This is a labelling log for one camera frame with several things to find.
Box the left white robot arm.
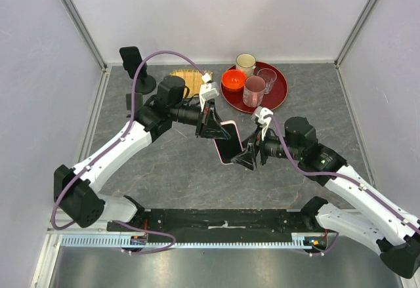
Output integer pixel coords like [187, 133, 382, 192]
[53, 74, 230, 231]

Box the yellow woven bamboo mat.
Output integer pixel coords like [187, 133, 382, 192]
[169, 69, 213, 98]

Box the black smartphone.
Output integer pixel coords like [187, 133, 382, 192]
[119, 46, 142, 79]

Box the clear drinking glass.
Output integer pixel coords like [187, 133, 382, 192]
[257, 68, 277, 94]

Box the slotted cable duct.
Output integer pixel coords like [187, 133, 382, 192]
[60, 234, 321, 249]

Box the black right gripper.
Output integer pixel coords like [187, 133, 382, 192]
[231, 124, 303, 171]

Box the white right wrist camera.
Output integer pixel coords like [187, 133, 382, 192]
[251, 106, 273, 138]

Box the red oval lacquer tray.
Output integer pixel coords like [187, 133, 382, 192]
[220, 61, 288, 114]

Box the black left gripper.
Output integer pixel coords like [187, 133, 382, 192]
[170, 99, 231, 140]

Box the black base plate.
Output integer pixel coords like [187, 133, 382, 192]
[128, 209, 324, 243]

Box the pink patterned mug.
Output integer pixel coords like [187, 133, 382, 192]
[242, 75, 266, 108]

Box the orange bowl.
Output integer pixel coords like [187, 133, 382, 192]
[221, 70, 247, 93]

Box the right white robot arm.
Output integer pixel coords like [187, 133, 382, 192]
[232, 113, 419, 279]

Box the black round-base phone stand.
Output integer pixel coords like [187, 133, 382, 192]
[135, 64, 156, 94]

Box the pink-cased smartphone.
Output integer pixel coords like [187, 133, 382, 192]
[213, 120, 243, 165]

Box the black folding phone stand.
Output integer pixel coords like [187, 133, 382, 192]
[125, 93, 143, 119]

